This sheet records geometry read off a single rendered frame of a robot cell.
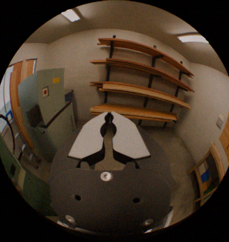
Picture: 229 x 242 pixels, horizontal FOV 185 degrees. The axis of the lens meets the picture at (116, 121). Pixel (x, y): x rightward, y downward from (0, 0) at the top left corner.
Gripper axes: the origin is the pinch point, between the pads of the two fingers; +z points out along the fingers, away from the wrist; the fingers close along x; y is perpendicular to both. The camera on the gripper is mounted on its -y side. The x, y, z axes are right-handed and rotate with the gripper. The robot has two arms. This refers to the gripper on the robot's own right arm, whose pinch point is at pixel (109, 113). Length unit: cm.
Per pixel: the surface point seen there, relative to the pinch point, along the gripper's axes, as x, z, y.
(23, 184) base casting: -72, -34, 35
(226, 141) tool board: 239, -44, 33
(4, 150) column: -79, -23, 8
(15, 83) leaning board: -201, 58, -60
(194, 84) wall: 248, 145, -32
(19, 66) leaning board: -200, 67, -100
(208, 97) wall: 246, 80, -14
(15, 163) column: -81, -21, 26
